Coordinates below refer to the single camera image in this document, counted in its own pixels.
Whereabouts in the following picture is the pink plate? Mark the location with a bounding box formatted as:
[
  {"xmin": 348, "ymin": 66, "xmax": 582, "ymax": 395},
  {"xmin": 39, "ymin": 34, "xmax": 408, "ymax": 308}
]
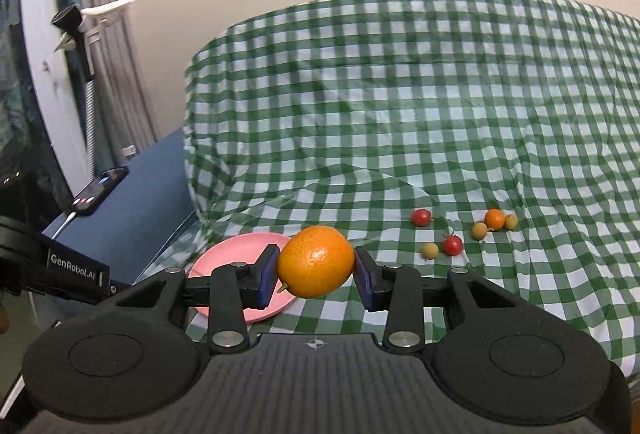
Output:
[{"xmin": 187, "ymin": 233, "xmax": 296, "ymax": 325}]

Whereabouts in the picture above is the gooseneck phone holder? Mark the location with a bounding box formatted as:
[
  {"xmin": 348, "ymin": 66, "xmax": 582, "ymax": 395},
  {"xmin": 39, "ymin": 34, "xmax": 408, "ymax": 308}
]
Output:
[{"xmin": 50, "ymin": 0, "xmax": 138, "ymax": 180}]

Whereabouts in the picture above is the green checked tablecloth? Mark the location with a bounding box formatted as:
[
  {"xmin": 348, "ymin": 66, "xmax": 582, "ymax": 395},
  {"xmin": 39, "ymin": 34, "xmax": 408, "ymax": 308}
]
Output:
[{"xmin": 182, "ymin": 0, "xmax": 640, "ymax": 375}]

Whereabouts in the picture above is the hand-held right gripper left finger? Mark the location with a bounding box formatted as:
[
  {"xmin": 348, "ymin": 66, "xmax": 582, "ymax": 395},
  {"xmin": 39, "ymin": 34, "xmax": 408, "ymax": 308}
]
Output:
[{"xmin": 114, "ymin": 244, "xmax": 281, "ymax": 355}]

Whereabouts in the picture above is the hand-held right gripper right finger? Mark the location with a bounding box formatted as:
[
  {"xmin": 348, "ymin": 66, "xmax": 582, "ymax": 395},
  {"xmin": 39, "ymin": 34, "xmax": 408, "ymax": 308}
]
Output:
[{"xmin": 352, "ymin": 247, "xmax": 531, "ymax": 355}]

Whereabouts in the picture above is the white charging cable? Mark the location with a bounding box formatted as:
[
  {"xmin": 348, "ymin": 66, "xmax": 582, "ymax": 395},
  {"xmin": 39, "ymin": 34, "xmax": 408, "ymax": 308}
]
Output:
[{"xmin": 51, "ymin": 211, "xmax": 77, "ymax": 241}]

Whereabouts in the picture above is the grey curtain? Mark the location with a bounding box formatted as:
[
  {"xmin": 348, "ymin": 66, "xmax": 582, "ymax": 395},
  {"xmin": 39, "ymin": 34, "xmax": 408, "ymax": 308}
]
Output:
[{"xmin": 50, "ymin": 0, "xmax": 159, "ymax": 165}]

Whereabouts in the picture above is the orange tangerine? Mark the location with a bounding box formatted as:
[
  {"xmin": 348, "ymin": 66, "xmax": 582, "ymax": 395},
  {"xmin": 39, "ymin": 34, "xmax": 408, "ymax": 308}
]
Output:
[{"xmin": 276, "ymin": 225, "xmax": 356, "ymax": 300}]

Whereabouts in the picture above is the white ring light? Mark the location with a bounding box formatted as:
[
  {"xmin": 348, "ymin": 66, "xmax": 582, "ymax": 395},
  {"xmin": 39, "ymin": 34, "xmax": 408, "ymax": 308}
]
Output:
[{"xmin": 19, "ymin": 0, "xmax": 96, "ymax": 200}]

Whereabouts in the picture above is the black smartphone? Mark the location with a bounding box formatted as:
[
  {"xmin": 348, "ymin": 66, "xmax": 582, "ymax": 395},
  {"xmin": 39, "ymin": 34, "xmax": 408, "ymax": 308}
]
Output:
[{"xmin": 69, "ymin": 166, "xmax": 130, "ymax": 217}]

